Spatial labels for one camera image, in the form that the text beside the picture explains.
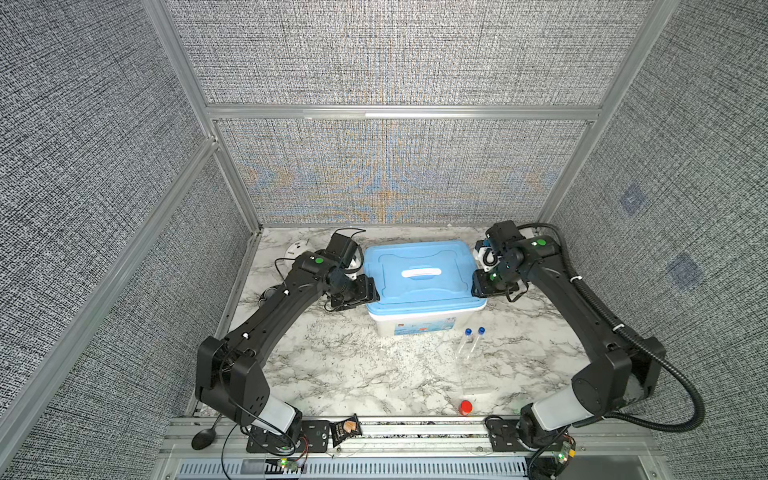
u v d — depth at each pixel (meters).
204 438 0.73
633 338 0.43
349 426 0.73
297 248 1.00
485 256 0.72
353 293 0.70
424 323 0.84
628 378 0.42
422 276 0.83
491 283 0.69
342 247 0.64
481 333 0.76
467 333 0.75
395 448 0.73
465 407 0.77
